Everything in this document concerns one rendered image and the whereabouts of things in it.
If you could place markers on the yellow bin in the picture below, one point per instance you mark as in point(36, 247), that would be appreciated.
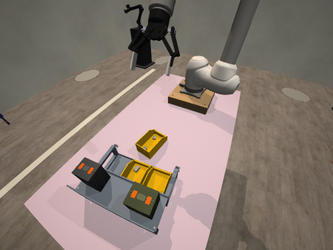
point(157, 179)
point(139, 176)
point(152, 145)

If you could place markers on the olive green case with orange latches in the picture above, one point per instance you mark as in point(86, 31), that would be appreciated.
point(142, 200)

